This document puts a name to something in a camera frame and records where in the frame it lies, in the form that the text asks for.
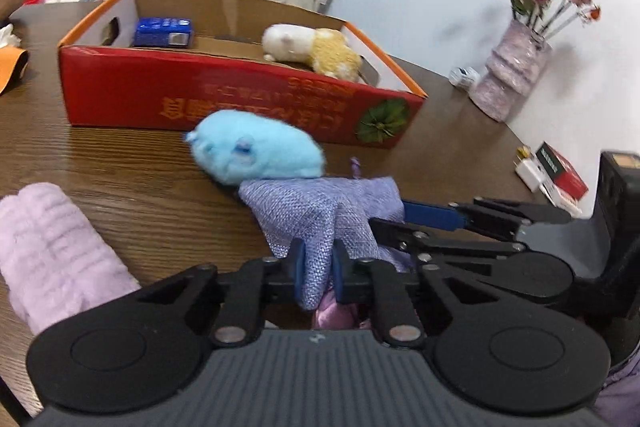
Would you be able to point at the white yellow plush toy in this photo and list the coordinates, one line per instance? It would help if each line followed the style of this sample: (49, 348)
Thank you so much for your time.
(326, 51)

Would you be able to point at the pink satin pouch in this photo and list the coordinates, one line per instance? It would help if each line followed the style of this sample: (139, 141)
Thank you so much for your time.
(333, 316)

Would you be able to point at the red cardboard box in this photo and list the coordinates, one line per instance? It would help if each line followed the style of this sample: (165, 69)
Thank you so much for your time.
(108, 82)

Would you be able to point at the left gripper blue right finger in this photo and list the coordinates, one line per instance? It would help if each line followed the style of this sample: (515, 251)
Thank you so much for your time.
(378, 290)

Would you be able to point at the small white bottle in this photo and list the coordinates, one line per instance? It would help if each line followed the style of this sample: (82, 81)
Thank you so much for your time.
(463, 78)

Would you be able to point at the pink textured vase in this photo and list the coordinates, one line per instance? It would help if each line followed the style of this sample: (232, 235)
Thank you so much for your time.
(512, 70)

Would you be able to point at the lavender fabric pouch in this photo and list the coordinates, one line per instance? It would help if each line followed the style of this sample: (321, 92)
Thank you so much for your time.
(320, 211)

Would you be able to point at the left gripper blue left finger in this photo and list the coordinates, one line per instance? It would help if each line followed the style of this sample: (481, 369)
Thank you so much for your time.
(245, 295)

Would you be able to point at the red small box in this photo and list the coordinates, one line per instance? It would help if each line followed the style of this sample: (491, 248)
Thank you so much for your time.
(561, 172)

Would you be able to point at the blue plush toy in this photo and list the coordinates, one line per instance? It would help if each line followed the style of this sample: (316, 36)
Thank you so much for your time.
(232, 146)

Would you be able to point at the white charger plug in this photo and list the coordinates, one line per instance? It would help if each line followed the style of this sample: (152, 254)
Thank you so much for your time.
(528, 170)

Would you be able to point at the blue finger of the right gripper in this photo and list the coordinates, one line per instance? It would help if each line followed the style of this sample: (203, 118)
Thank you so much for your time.
(445, 218)
(399, 236)

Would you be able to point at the light purple towel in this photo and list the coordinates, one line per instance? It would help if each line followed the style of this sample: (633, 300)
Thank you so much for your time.
(53, 261)

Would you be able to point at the white box under red box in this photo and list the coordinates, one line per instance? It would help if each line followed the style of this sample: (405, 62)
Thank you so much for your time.
(560, 199)

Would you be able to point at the white crumpled tissue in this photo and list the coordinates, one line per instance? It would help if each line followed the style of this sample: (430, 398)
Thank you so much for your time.
(7, 37)

